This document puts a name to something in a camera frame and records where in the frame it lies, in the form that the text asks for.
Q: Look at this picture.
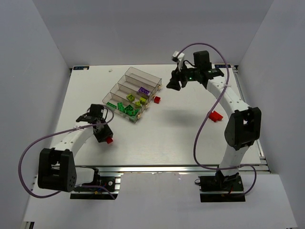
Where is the red square lego brick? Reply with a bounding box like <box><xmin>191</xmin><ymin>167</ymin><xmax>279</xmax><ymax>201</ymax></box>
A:
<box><xmin>153</xmin><ymin>96</ymin><xmax>161</xmax><ymax>104</ymax></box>

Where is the green square lego upside-down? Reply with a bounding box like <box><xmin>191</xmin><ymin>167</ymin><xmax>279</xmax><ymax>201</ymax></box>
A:
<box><xmin>124</xmin><ymin>105</ymin><xmax>133</xmax><ymax>113</ymax></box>

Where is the blue label left corner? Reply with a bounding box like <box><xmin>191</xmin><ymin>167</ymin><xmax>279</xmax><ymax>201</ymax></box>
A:
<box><xmin>73</xmin><ymin>66</ymin><xmax>89</xmax><ymax>71</ymax></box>

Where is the lime square lego brick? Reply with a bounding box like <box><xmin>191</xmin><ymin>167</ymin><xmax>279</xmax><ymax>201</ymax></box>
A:
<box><xmin>126</xmin><ymin>94</ymin><xmax>135</xmax><ymax>102</ymax></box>

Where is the blue label corner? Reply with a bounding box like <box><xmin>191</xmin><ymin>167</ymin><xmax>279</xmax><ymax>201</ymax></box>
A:
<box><xmin>73</xmin><ymin>66</ymin><xmax>89</xmax><ymax>71</ymax></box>
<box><xmin>214</xmin><ymin>64</ymin><xmax>231</xmax><ymax>68</ymax></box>

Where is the green lego brick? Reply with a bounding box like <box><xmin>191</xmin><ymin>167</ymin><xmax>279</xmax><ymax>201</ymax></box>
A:
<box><xmin>106</xmin><ymin>102</ymin><xmax>117</xmax><ymax>109</ymax></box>

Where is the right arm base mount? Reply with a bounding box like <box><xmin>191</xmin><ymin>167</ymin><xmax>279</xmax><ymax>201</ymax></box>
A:
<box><xmin>194</xmin><ymin>176</ymin><xmax>245</xmax><ymax>203</ymax></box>

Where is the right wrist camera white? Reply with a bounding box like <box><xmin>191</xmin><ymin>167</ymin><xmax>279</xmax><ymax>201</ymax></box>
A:
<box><xmin>172</xmin><ymin>51</ymin><xmax>184</xmax><ymax>71</ymax></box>

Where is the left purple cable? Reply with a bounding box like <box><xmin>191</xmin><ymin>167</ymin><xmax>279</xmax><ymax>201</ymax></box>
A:
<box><xmin>18</xmin><ymin>107</ymin><xmax>117</xmax><ymax>200</ymax></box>

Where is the green and lime lego stack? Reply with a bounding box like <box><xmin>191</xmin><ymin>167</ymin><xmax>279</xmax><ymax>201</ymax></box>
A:
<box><xmin>139</xmin><ymin>97</ymin><xmax>146</xmax><ymax>105</ymax></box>

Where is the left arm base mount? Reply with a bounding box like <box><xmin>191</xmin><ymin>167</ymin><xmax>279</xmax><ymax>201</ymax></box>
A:
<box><xmin>70</xmin><ymin>166</ymin><xmax>121</xmax><ymax>200</ymax></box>

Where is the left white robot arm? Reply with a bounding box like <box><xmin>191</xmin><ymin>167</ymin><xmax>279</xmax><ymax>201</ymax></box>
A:
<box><xmin>38</xmin><ymin>104</ymin><xmax>113</xmax><ymax>192</ymax></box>

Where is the clear container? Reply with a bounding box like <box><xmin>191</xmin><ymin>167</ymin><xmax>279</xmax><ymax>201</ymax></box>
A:
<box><xmin>124</xmin><ymin>67</ymin><xmax>162</xmax><ymax>94</ymax></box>
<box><xmin>118</xmin><ymin>75</ymin><xmax>154</xmax><ymax>103</ymax></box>
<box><xmin>110</xmin><ymin>83</ymin><xmax>149</xmax><ymax>113</ymax></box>
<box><xmin>102</xmin><ymin>92</ymin><xmax>142</xmax><ymax>123</ymax></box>

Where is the green slope lego small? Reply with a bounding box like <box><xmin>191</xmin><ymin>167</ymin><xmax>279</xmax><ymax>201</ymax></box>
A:
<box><xmin>132</xmin><ymin>109</ymin><xmax>139</xmax><ymax>115</ymax></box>

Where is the green square lego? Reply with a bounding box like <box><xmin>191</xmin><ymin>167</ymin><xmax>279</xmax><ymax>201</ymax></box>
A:
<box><xmin>117</xmin><ymin>102</ymin><xmax>125</xmax><ymax>112</ymax></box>

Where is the red lego brick front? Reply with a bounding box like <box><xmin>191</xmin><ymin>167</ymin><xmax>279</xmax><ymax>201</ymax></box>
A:
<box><xmin>106</xmin><ymin>137</ymin><xmax>113</xmax><ymax>144</ymax></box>

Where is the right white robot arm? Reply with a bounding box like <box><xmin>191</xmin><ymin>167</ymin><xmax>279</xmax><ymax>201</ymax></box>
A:
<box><xmin>166</xmin><ymin>51</ymin><xmax>262</xmax><ymax>181</ymax></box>

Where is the blue label right corner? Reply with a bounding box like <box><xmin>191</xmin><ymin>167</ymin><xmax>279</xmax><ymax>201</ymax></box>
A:
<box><xmin>214</xmin><ymin>64</ymin><xmax>231</xmax><ymax>68</ymax></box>

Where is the red large lego brick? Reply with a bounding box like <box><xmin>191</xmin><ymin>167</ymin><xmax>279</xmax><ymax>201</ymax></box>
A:
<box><xmin>209</xmin><ymin>111</ymin><xmax>223</xmax><ymax>122</ymax></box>

